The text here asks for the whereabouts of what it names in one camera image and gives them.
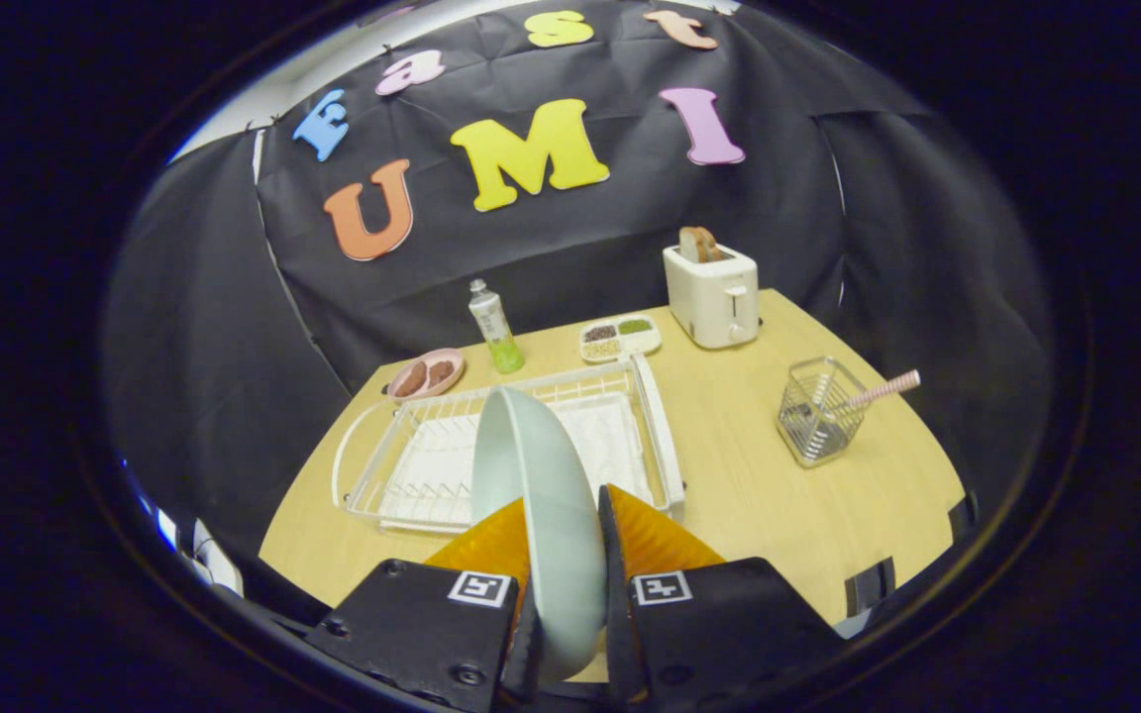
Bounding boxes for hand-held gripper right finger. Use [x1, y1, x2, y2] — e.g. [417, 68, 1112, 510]
[597, 483, 844, 704]

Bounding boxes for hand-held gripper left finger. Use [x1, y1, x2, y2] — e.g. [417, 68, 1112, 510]
[305, 497, 544, 713]

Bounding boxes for pale green plate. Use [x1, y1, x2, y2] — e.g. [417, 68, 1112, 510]
[471, 386, 608, 682]

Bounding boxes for white wire dish rack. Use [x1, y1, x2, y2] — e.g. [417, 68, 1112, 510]
[331, 354, 686, 536]

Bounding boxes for metal wire basket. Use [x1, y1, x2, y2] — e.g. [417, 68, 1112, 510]
[777, 356, 871, 468]

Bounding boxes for small pink plate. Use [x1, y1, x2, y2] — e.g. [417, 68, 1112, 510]
[387, 348, 467, 402]

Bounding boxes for white side shelf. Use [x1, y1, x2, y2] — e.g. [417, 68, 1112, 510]
[189, 517, 245, 595]

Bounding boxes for white divided snack tray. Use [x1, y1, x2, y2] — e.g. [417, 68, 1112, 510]
[578, 314, 663, 364]

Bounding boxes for clear bottle with green liquid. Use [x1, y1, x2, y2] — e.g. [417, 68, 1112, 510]
[467, 278, 526, 374]

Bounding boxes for white toaster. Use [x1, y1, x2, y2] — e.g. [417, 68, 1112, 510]
[663, 243, 761, 350]

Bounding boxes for black backdrop cloth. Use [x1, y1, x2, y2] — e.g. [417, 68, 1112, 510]
[100, 0, 1057, 635]

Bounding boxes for brown bread slice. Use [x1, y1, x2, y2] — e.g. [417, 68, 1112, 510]
[679, 226, 725, 264]

